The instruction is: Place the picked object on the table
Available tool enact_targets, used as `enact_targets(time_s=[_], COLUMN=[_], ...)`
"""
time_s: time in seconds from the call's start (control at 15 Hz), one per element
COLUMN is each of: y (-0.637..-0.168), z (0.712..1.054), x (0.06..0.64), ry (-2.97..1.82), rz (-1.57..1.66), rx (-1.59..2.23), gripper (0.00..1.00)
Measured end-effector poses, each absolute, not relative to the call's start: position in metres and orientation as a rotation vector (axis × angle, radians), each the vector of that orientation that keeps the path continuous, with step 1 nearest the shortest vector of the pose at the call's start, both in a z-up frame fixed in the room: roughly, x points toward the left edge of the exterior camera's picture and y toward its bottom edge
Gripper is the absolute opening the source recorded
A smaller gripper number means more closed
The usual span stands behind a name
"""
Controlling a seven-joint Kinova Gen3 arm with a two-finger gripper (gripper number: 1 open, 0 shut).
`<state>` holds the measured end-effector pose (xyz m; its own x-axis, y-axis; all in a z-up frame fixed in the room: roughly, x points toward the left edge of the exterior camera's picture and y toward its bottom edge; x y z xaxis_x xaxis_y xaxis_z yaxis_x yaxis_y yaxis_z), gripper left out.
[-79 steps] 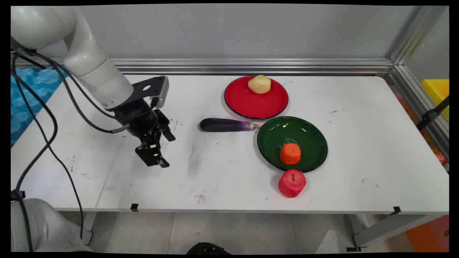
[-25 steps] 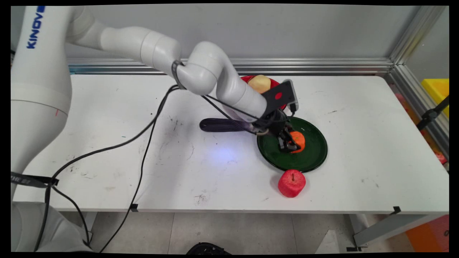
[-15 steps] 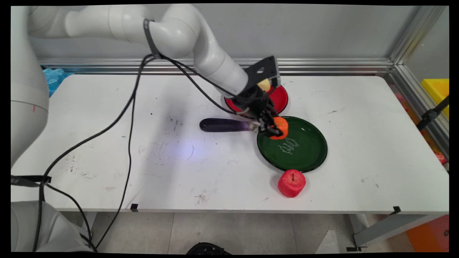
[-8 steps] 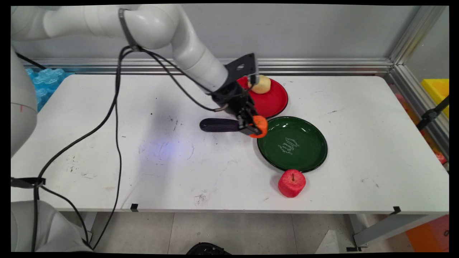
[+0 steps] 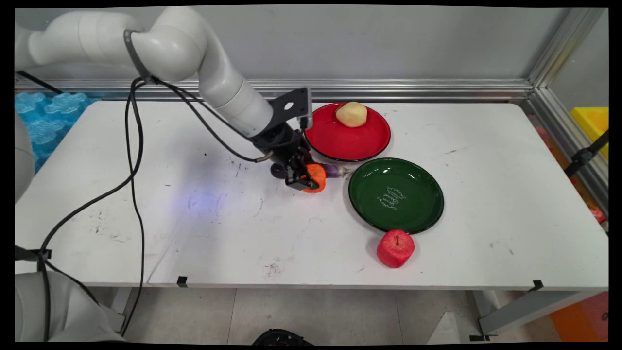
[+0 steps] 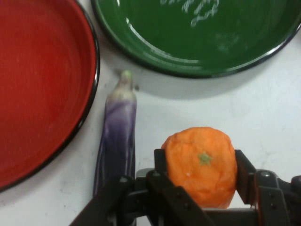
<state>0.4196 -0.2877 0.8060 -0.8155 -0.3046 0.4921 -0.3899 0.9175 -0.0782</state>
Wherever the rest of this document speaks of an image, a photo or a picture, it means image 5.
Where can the yellow toy potato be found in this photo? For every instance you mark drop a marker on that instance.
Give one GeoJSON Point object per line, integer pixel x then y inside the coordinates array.
{"type": "Point", "coordinates": [352, 114]}

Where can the red round plate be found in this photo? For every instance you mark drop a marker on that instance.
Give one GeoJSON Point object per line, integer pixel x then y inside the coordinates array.
{"type": "Point", "coordinates": [345, 141]}

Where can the orange toy fruit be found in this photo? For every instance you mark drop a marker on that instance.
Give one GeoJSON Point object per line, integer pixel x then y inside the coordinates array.
{"type": "Point", "coordinates": [319, 175]}

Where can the dark green round plate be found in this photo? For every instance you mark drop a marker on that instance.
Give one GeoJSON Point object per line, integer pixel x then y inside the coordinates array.
{"type": "Point", "coordinates": [396, 194]}

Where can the black round floor object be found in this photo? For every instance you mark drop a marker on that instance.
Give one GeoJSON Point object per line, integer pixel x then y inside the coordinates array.
{"type": "Point", "coordinates": [282, 338]}

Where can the yellow plastic bin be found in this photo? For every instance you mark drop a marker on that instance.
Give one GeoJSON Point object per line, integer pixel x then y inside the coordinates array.
{"type": "Point", "coordinates": [593, 124]}

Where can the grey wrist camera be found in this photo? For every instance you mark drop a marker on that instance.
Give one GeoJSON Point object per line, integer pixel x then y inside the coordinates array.
{"type": "Point", "coordinates": [307, 107]}

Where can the orange box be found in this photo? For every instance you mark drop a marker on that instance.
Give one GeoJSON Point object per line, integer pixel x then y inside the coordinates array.
{"type": "Point", "coordinates": [583, 321]}

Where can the horizontal aluminium frame rail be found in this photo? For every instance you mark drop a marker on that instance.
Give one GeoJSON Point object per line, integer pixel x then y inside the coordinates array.
{"type": "Point", "coordinates": [388, 90]}

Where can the blue foam puzzle mats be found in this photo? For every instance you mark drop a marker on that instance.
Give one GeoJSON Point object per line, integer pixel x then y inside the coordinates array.
{"type": "Point", "coordinates": [48, 121]}

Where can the slanted aluminium frame post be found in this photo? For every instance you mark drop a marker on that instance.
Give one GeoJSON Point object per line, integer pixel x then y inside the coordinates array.
{"type": "Point", "coordinates": [566, 46]}

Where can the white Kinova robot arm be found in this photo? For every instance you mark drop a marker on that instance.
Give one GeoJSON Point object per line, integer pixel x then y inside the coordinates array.
{"type": "Point", "coordinates": [170, 43]}

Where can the purple toy eggplant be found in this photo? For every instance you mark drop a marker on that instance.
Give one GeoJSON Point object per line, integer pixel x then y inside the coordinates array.
{"type": "Point", "coordinates": [335, 170]}

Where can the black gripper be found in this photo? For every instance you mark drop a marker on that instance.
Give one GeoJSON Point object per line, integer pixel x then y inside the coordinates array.
{"type": "Point", "coordinates": [282, 143]}

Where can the grey table leg frame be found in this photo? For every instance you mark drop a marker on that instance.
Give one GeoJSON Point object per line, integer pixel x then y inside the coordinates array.
{"type": "Point", "coordinates": [525, 311]}

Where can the black table edge clip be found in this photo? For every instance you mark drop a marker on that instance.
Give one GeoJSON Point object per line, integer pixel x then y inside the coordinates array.
{"type": "Point", "coordinates": [182, 281]}
{"type": "Point", "coordinates": [537, 285]}

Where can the side aluminium frame rail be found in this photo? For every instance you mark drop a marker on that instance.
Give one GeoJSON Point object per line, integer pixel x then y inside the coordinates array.
{"type": "Point", "coordinates": [568, 141]}

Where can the red toy apple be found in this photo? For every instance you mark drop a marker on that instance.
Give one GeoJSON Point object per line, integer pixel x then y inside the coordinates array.
{"type": "Point", "coordinates": [395, 249]}

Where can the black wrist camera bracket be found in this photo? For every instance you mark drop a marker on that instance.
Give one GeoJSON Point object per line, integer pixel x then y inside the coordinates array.
{"type": "Point", "coordinates": [282, 109]}

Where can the black clamp stand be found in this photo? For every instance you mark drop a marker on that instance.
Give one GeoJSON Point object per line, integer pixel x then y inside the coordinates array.
{"type": "Point", "coordinates": [583, 156]}

